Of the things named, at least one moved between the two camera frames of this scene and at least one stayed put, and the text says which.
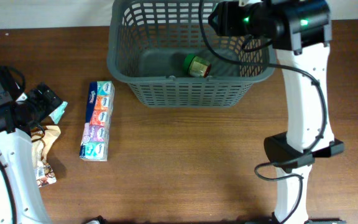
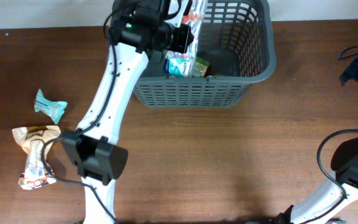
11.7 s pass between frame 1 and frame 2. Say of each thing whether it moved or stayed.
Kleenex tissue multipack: moved
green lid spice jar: stayed
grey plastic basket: stayed
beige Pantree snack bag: stayed
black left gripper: moved
